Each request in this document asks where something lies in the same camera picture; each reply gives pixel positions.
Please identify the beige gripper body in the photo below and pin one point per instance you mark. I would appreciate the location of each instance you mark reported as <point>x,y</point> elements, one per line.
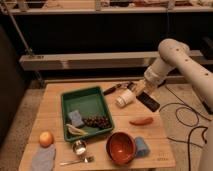
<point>143,86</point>

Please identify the black rectangular eraser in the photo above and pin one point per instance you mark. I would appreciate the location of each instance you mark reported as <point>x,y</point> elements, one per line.
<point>149,102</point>

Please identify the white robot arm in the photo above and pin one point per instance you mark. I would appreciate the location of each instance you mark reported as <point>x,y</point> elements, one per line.
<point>175,54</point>

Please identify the small metal cup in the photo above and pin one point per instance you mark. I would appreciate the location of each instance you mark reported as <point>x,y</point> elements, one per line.
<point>79,147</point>

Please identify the small dark metal clip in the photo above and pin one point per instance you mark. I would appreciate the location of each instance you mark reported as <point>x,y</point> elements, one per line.
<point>130,85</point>

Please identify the orange carrot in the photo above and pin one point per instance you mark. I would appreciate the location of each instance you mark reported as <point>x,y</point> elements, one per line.
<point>142,121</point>

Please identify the long grey metal beam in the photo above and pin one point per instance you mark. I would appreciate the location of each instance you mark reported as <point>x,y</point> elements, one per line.
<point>87,61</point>

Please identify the green plastic tray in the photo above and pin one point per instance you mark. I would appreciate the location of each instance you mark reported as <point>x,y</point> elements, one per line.
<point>89,102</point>

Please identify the bunch of dark grapes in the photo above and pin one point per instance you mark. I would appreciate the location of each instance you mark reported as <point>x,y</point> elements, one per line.
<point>100,122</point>

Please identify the red-brown bowl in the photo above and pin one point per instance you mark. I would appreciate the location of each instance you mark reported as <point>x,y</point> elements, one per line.
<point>121,148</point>

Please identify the yellow banana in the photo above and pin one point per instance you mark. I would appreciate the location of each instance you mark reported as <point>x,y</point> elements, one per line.
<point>75,131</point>

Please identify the metal fork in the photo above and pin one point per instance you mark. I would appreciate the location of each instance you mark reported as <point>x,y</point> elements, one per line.
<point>83,160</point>

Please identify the orange apple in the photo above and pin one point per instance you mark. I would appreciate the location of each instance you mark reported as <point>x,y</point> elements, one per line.
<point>46,139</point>

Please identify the grey blue cloth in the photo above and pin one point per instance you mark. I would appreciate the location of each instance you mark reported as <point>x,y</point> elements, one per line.
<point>44,159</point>

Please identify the dark handled knife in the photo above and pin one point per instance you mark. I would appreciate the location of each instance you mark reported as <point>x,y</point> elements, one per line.
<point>111,89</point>

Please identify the upper metal shelf rail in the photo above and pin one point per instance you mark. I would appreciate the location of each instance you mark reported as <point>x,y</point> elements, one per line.
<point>28,7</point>

